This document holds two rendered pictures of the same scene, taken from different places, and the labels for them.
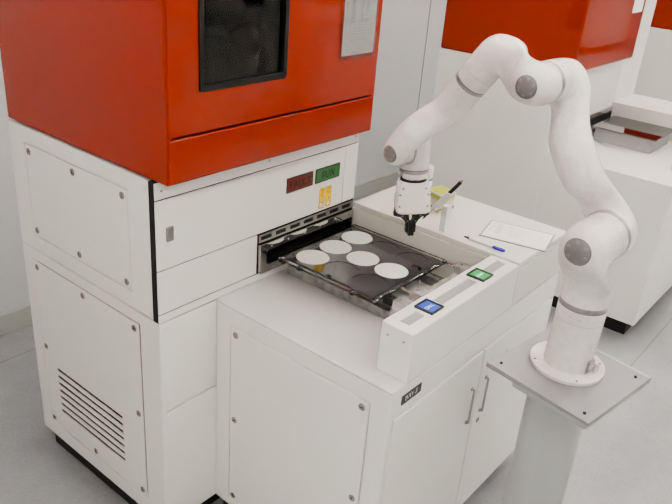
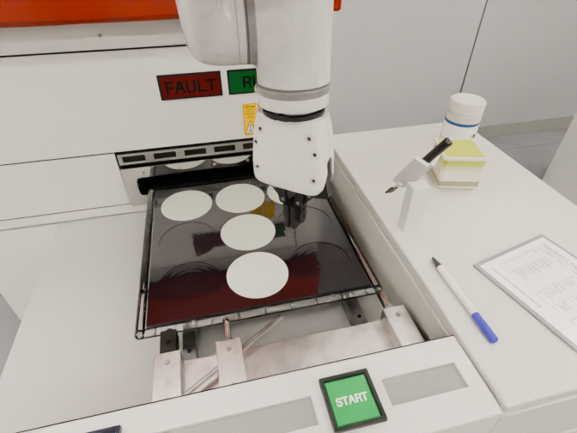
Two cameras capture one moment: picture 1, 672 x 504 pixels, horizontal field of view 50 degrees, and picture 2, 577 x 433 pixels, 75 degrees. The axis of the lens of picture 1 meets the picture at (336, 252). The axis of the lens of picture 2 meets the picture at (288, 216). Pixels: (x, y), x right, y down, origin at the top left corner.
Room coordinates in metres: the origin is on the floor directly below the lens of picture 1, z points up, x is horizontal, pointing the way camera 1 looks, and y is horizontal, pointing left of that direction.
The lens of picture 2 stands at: (1.63, -0.47, 1.36)
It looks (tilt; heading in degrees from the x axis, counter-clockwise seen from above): 39 degrees down; 39
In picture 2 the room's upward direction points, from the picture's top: straight up
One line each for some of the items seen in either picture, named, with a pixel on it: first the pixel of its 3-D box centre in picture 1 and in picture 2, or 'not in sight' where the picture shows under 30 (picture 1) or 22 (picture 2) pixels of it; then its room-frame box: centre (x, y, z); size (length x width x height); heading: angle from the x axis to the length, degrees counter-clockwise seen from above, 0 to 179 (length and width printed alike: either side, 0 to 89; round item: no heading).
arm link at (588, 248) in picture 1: (588, 264); not in sight; (1.57, -0.60, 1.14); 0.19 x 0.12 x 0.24; 138
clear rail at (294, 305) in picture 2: (411, 280); (265, 310); (1.88, -0.23, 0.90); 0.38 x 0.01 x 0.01; 142
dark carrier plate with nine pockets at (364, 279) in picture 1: (362, 259); (247, 232); (1.99, -0.08, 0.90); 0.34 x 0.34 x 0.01; 52
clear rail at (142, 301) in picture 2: (324, 278); (146, 248); (1.85, 0.03, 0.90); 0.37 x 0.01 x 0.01; 52
